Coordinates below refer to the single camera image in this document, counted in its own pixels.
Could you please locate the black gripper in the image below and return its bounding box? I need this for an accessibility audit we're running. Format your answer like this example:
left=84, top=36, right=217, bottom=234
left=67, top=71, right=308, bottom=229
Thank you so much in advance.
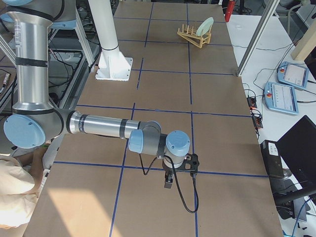
left=162, top=157, right=176, bottom=189

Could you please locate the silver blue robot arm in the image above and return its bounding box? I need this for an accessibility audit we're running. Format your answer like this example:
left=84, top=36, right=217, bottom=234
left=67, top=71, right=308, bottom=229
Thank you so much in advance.
left=3, top=0, right=193, bottom=188

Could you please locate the light green plate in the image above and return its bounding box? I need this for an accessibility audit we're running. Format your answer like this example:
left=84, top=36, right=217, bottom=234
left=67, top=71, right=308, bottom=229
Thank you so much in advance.
left=196, top=17, right=214, bottom=37

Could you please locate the brown paper table cover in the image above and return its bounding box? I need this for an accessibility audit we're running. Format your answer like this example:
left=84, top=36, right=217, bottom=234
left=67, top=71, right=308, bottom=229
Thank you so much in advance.
left=22, top=1, right=284, bottom=237

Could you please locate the black orange power strip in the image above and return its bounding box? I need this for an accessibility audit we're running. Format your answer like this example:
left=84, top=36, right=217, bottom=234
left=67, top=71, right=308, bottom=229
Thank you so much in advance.
left=247, top=96, right=263, bottom=129

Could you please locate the black computer box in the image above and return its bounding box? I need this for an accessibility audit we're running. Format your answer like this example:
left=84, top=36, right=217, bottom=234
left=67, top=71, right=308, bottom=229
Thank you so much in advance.
left=260, top=140, right=292, bottom=179

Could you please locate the black monitor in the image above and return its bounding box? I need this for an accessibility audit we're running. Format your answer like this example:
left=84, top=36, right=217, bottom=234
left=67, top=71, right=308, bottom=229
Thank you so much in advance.
left=276, top=115, right=316, bottom=187

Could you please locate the lower blue teach pendant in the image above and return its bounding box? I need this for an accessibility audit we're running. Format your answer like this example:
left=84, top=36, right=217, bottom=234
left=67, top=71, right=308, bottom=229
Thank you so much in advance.
left=264, top=82, right=299, bottom=115

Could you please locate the blue teach pendant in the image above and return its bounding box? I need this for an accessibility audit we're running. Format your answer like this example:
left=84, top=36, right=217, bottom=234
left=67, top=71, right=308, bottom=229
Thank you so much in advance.
left=277, top=61, right=309, bottom=89
left=264, top=82, right=299, bottom=115

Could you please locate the wooden dish rack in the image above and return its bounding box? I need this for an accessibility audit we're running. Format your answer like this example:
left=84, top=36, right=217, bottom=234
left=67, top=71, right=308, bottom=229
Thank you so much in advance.
left=177, top=24, right=212, bottom=48

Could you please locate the person in beige clothes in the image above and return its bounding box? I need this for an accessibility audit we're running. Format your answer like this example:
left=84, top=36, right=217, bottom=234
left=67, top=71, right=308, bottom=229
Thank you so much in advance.
left=0, top=143, right=49, bottom=229

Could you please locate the upper blue teach pendant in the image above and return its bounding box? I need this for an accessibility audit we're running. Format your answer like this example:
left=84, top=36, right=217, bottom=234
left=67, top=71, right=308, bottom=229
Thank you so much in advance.
left=277, top=61, right=309, bottom=89

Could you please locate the red cylinder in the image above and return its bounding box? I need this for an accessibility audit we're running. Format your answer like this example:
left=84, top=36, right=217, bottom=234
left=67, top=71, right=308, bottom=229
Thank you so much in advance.
left=225, top=0, right=235, bottom=22

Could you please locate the wooden beam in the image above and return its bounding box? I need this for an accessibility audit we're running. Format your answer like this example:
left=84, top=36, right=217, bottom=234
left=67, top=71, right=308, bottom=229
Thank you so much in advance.
left=291, top=20, right=316, bottom=61

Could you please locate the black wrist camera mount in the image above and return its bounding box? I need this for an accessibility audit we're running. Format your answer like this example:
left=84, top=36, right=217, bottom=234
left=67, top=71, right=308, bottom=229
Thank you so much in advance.
left=175, top=154, right=199, bottom=174

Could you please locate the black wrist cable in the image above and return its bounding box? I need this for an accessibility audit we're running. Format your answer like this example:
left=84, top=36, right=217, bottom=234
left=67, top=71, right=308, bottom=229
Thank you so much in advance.
left=139, top=153, right=199, bottom=213

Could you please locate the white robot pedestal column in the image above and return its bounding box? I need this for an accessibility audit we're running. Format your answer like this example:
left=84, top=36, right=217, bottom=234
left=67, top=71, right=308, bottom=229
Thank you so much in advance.
left=88, top=0, right=133, bottom=81

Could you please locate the aluminium frame post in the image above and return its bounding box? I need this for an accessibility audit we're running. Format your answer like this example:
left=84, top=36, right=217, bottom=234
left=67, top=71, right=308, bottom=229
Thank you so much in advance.
left=237, top=0, right=280, bottom=77

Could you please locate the blue network cable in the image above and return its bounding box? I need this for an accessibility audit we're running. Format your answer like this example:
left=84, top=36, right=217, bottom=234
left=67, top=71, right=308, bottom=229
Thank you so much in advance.
left=291, top=196, right=312, bottom=237

